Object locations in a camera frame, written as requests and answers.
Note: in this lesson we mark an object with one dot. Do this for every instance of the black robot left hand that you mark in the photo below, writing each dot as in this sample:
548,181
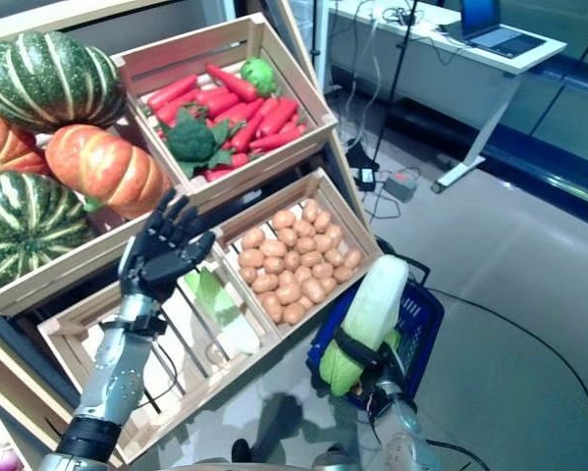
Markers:
161,265

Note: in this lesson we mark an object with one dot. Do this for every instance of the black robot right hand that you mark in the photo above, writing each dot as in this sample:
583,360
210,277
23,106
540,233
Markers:
372,355

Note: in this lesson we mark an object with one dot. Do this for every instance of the pale green napa cabbage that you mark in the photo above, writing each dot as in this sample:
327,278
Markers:
225,309
377,299

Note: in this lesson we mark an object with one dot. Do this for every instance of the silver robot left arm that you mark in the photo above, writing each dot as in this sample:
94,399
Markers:
119,373

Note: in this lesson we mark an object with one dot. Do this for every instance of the blue plastic shopping basket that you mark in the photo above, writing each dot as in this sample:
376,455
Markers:
421,319

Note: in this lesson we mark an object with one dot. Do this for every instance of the green plastic toy pieces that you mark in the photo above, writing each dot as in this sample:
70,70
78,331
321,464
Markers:
394,338

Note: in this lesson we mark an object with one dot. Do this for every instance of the wooden potato crate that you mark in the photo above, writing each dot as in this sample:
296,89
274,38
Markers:
342,287

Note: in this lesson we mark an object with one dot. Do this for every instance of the tan toy potato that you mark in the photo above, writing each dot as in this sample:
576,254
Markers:
323,270
311,258
353,257
292,260
293,313
313,290
304,244
250,257
334,235
323,243
328,285
342,274
286,278
287,237
288,293
265,283
305,301
272,306
322,222
334,256
304,274
274,265
273,248
283,219
248,275
252,239
303,228
310,211

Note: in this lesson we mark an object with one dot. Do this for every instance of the wooden pumpkin crate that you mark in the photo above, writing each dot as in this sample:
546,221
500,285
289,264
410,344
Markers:
77,270

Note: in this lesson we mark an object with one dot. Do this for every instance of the red orange toy carrot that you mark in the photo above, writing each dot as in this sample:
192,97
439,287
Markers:
176,110
215,93
237,114
291,128
230,81
274,142
239,159
279,118
172,92
217,174
220,103
249,132
266,105

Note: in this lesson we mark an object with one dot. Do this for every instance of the silver robot right leg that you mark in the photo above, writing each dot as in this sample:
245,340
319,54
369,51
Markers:
333,458

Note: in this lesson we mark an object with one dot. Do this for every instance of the orange ribbed pumpkin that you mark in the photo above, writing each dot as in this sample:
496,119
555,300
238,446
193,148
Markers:
4,147
107,167

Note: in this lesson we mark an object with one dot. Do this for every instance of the dark green toy broccoli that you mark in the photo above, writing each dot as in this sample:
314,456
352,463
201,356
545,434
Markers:
190,140

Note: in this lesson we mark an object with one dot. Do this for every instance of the green striped pumpkin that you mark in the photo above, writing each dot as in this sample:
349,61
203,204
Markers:
43,78
23,225

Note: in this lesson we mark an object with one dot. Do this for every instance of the wooden cabbage crate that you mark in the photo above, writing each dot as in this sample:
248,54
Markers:
185,409

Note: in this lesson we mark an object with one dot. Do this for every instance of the wooden carrot crate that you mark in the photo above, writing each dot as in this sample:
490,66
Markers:
274,164

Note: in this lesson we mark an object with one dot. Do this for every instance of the gray box red button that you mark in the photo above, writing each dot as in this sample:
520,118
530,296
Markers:
400,189

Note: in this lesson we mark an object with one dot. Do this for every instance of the black power adapter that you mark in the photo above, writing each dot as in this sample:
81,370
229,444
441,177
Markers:
366,177

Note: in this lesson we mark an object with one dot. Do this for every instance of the wooden display rack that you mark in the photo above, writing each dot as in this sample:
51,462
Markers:
345,167

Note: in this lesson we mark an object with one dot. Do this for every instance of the light green toy lettuce head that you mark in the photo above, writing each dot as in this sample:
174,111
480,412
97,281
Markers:
256,73

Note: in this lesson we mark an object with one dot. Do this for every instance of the thin black pole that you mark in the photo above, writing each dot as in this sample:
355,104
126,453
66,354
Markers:
315,29

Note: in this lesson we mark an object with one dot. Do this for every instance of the white desk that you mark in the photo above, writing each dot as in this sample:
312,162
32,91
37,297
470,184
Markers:
411,54

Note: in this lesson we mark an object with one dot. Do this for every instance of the black tripod stand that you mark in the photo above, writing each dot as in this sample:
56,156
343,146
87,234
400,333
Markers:
400,49

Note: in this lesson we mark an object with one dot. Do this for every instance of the open laptop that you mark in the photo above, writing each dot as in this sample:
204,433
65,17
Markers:
504,41

